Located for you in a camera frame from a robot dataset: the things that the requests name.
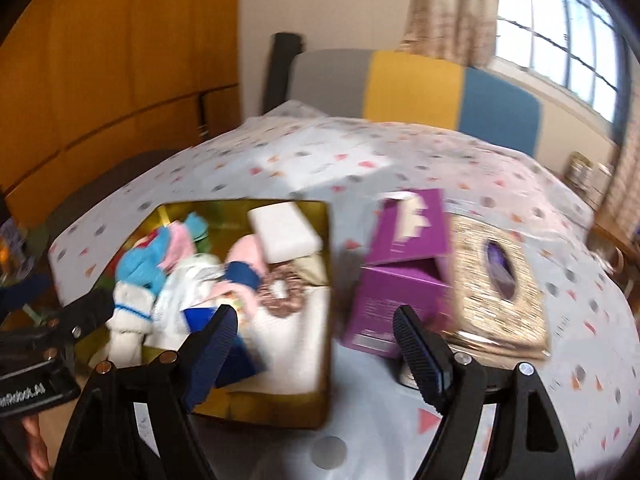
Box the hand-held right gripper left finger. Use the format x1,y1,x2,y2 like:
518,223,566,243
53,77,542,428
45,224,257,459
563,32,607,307
52,304,238,480

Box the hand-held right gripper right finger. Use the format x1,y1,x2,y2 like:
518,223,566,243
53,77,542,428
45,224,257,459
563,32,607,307
392,305,576,480

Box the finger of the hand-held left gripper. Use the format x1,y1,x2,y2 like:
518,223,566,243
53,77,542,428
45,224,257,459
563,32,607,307
47,287,116,352
0,272,53,311

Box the blue tissue packet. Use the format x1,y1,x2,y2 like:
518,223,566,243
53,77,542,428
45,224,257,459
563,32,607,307
182,307,268,388

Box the white sock with blue stripe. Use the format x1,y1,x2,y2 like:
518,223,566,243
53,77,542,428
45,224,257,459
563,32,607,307
105,280,153,368

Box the white printed plastic packet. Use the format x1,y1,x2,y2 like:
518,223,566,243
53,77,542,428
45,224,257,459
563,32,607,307
150,254,226,351

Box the blue fluffy sock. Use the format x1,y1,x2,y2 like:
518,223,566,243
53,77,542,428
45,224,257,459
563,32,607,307
116,212,201,296

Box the white textured cloth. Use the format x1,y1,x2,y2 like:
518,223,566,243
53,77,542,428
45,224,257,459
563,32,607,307
250,280,331,393

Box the patterned brown scrunchie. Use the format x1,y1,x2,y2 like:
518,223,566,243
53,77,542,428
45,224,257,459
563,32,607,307
256,266,306,318

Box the gold metal tin box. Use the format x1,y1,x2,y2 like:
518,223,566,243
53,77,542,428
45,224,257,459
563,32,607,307
107,199,335,431

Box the pink fluffy sock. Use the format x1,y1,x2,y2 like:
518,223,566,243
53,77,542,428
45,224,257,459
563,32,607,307
225,234,266,311

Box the beige knitted gloves bundle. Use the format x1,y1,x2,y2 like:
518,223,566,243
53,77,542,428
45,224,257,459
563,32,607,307
295,252,328,286

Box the white sponge block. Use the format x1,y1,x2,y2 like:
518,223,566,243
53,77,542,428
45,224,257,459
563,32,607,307
247,201,323,263

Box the person's left hand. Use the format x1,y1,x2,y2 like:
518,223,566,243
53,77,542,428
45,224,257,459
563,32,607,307
20,414,52,476

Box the purple cardboard tissue box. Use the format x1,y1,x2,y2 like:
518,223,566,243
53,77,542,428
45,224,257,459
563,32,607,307
342,189,453,358

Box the ornate gold tissue box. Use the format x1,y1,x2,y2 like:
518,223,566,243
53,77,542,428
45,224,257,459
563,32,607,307
440,215,551,361

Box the wooden wardrobe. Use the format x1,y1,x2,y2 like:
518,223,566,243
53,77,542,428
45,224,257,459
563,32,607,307
0,0,241,201

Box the brown box of bottles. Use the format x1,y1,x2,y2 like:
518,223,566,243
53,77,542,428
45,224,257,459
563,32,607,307
567,152,601,196

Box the white carton box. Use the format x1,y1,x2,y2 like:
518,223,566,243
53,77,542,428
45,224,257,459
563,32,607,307
592,162,613,206

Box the grey yellow blue sofa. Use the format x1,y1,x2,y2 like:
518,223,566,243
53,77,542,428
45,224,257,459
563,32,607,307
290,49,543,156

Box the beige patterned curtain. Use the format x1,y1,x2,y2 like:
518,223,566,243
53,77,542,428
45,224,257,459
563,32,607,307
600,125,640,226
405,0,501,68

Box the barred window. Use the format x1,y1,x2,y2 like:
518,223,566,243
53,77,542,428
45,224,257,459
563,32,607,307
492,0,628,123

